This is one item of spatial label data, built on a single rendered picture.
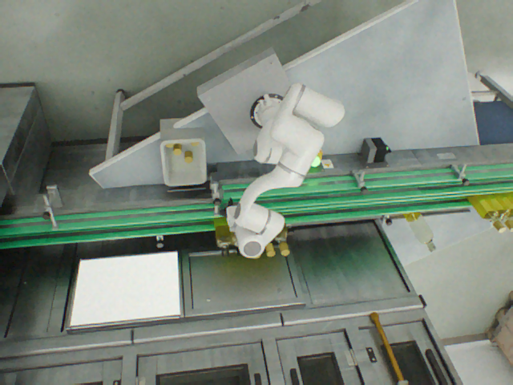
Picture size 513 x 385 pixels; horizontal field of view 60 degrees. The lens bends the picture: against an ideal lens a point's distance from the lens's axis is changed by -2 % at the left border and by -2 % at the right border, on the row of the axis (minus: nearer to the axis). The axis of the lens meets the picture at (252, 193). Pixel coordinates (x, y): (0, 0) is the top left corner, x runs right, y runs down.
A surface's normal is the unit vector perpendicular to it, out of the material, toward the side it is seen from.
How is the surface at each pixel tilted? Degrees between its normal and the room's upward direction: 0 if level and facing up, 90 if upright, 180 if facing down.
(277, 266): 90
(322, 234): 89
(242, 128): 2
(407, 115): 0
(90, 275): 90
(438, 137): 0
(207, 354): 90
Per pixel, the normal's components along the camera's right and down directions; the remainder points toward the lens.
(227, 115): 0.19, 0.64
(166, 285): 0.04, -0.76
